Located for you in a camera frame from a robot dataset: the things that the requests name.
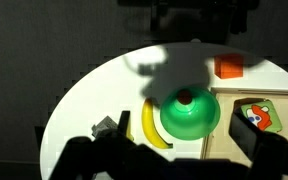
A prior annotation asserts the yellow-green block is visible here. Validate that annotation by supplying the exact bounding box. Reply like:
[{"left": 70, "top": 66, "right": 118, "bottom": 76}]
[{"left": 125, "top": 114, "right": 135, "bottom": 142}]

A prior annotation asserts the colourful picture soft cube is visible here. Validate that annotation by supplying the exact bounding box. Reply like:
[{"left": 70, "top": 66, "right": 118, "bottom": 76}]
[{"left": 239, "top": 99, "right": 283, "bottom": 133}]

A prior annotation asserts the yellow toy banana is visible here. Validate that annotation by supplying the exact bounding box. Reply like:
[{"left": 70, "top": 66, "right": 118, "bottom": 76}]
[{"left": 141, "top": 97, "right": 174, "bottom": 150}]

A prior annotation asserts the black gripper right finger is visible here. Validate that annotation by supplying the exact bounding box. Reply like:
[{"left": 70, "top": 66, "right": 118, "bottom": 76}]
[{"left": 228, "top": 113, "right": 265, "bottom": 162}]

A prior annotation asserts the orange block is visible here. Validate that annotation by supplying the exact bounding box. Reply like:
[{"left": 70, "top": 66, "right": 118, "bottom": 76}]
[{"left": 213, "top": 53, "right": 245, "bottom": 80}]

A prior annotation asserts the small red-orange ball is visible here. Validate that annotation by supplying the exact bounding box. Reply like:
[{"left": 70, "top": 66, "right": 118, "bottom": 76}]
[{"left": 177, "top": 88, "right": 194, "bottom": 105}]

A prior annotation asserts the green plastic bowl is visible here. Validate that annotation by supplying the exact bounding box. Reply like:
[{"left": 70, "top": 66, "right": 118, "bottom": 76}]
[{"left": 159, "top": 85, "right": 222, "bottom": 141}]

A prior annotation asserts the wooden tray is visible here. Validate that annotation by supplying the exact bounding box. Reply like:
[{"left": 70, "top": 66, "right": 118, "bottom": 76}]
[{"left": 200, "top": 87, "right": 288, "bottom": 166}]

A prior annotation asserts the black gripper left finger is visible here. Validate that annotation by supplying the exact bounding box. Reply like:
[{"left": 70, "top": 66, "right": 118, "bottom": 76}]
[{"left": 117, "top": 110, "right": 132, "bottom": 138}]

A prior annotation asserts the grey block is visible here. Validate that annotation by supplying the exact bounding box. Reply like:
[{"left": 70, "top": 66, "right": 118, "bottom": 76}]
[{"left": 91, "top": 115, "right": 119, "bottom": 138}]

